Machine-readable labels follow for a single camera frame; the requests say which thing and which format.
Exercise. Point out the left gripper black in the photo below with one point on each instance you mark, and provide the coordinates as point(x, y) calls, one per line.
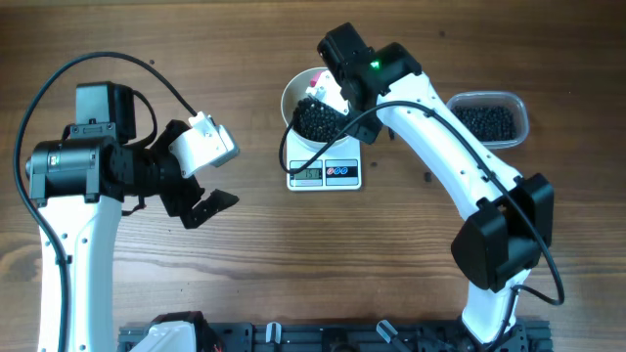
point(178, 202)

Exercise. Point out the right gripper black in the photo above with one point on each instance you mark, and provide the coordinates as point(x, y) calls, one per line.
point(364, 130)

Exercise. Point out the pink plastic measuring scoop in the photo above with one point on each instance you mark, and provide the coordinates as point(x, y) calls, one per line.
point(318, 77)

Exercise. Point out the black beans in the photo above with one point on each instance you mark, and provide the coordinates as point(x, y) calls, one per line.
point(315, 119)

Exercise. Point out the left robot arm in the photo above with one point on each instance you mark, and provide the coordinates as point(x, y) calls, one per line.
point(79, 184)

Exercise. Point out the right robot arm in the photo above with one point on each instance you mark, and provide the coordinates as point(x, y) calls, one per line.
point(503, 245)

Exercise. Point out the white bowl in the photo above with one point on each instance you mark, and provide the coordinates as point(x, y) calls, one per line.
point(292, 95)

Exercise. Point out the white digital kitchen scale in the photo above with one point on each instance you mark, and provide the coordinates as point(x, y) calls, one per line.
point(337, 169)

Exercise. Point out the clear plastic food container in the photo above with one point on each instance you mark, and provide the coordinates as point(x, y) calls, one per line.
point(497, 98)

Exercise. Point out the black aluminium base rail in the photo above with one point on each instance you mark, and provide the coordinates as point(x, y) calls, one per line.
point(526, 336)

